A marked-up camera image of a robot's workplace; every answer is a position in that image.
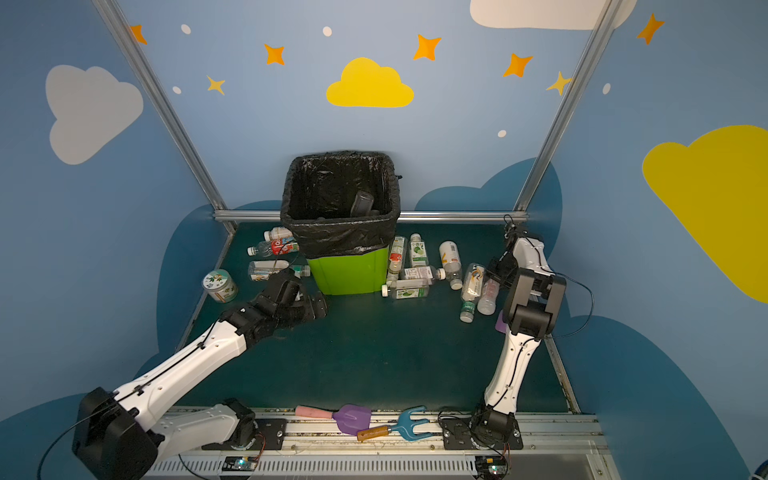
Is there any slim red cap bottle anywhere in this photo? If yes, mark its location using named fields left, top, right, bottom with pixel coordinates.
left=477, top=278, right=500, bottom=316

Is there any clear bottle green neck band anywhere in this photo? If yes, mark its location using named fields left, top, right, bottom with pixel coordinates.
left=349, top=190, right=375, bottom=218

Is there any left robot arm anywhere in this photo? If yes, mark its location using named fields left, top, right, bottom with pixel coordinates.
left=72, top=268, right=328, bottom=479

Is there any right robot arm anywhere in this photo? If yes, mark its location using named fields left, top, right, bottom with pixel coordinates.
left=469, top=230, right=567, bottom=451

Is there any green bin with black liner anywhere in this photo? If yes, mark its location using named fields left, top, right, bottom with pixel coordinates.
left=280, top=150, right=401, bottom=296

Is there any clear flat white label bottle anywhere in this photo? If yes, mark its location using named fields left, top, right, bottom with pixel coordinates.
left=248, top=259, right=311, bottom=281

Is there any white label bottle far right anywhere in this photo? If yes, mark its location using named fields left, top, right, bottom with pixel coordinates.
left=439, top=241, right=463, bottom=290

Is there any red green label bottle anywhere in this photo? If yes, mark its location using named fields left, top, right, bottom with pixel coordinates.
left=247, top=237, right=299, bottom=258

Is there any white orange milk tea bottle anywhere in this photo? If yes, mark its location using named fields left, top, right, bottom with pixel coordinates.
left=263, top=226, right=293, bottom=242

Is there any round tin with printed lid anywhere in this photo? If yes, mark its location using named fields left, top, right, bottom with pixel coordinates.
left=202, top=269, right=239, bottom=303

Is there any purple text label bottle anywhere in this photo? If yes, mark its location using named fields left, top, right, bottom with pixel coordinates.
left=402, top=266, right=446, bottom=284

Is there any clear square bottle white cap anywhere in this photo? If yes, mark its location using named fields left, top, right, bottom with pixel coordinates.
left=381, top=279, right=430, bottom=300

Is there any tall red white label bottle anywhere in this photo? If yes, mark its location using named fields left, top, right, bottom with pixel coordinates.
left=386, top=236, right=406, bottom=284

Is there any rear aluminium crossbar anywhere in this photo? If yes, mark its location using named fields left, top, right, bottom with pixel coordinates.
left=212, top=209, right=529, bottom=226

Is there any left circuit board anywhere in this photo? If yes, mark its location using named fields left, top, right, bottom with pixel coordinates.
left=222, top=456, right=260, bottom=472

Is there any circuit board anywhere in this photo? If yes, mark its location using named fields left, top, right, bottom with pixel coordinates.
left=474, top=456, right=508, bottom=480
left=222, top=456, right=260, bottom=472

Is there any right circuit board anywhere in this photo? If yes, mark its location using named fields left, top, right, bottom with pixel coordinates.
left=474, top=456, right=508, bottom=480

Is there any purple spatula pink handle right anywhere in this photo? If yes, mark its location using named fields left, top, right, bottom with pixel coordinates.
left=495, top=312, right=507, bottom=334

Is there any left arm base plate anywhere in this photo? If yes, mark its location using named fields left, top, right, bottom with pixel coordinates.
left=236, top=418, right=288, bottom=451

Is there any purple shovel pink handle front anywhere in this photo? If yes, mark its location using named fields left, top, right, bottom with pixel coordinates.
left=295, top=404, right=372, bottom=436

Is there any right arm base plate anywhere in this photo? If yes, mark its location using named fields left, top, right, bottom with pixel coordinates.
left=438, top=415, right=524, bottom=452

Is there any blue fork rake wooden handle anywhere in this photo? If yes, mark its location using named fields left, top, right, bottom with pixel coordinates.
left=356, top=406, right=432, bottom=442

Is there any right aluminium frame post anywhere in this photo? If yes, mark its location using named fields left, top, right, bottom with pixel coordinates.
left=504, top=0, right=635, bottom=223

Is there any aluminium frame post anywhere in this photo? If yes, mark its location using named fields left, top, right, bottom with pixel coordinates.
left=92, top=0, right=227, bottom=212
left=504, top=0, right=635, bottom=223

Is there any left aluminium frame post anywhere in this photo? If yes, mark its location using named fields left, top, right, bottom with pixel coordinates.
left=92, top=0, right=227, bottom=212

